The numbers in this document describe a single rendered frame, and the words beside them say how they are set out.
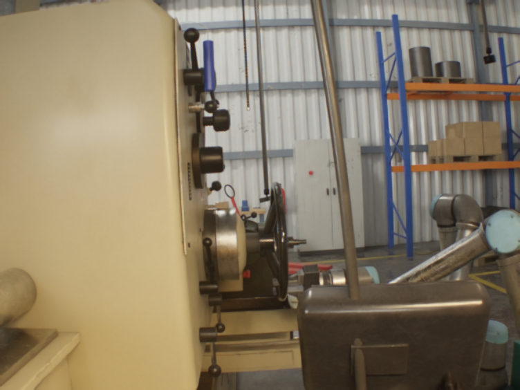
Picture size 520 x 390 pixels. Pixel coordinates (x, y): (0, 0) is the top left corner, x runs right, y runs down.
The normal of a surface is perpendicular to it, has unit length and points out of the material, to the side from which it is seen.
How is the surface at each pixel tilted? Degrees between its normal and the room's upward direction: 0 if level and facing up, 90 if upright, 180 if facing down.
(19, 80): 90
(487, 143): 90
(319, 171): 90
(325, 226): 90
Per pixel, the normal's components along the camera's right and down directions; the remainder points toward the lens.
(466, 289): -0.12, -0.92
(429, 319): -0.19, 0.38
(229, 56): 0.04, 0.04
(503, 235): -0.61, -0.06
